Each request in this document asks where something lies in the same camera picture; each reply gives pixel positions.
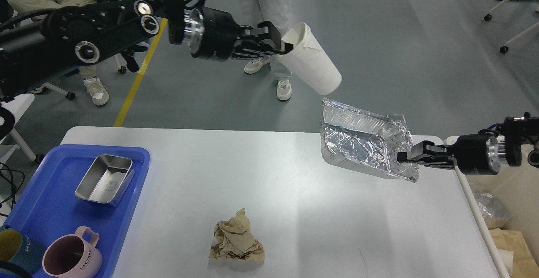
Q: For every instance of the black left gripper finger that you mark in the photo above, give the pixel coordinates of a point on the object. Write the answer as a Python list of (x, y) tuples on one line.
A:
[(249, 50), (264, 35)]

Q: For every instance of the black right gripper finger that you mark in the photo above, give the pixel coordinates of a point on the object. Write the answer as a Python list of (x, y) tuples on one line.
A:
[(426, 152), (443, 164)]

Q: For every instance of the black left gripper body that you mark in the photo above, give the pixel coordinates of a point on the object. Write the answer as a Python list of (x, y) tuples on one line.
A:
[(212, 34)]

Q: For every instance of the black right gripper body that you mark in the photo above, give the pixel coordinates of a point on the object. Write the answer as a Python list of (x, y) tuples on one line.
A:
[(477, 154)]

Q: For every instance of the white paper cup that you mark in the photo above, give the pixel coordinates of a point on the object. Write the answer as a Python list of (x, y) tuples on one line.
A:
[(309, 61)]

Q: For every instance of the aluminium foil tray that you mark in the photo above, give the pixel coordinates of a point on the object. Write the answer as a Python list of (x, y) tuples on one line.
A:
[(365, 142)]

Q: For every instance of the stainless steel rectangular tin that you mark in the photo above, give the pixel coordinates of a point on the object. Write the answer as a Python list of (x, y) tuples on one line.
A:
[(106, 180)]

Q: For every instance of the brown paper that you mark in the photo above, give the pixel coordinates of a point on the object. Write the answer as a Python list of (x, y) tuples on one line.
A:
[(235, 240), (515, 253)]

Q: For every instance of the pink home mug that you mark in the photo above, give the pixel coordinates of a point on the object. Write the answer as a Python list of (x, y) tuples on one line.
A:
[(74, 255)]

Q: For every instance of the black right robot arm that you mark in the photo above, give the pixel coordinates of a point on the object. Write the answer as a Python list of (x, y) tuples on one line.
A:
[(512, 134)]

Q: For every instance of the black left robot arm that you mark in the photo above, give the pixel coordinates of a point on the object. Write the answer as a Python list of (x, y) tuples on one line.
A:
[(41, 45)]

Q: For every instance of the standing person in jeans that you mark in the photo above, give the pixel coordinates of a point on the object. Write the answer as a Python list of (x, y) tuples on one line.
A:
[(278, 12)]

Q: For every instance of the white plastic bin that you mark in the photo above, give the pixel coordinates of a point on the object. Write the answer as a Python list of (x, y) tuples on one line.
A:
[(517, 188)]

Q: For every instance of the crumpled foil in bin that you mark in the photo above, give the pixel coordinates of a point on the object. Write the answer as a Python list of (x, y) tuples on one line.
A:
[(494, 213)]

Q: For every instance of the brown paper in bin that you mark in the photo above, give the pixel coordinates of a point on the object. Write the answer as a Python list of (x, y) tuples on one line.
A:
[(515, 253)]

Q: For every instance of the white side table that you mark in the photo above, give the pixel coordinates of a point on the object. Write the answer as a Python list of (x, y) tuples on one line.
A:
[(18, 107)]

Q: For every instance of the blue plastic tray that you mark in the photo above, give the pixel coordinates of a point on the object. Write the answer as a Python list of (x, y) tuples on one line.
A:
[(48, 208)]

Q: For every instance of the dark blue mug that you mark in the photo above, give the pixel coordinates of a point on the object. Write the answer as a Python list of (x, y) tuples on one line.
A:
[(20, 249)]

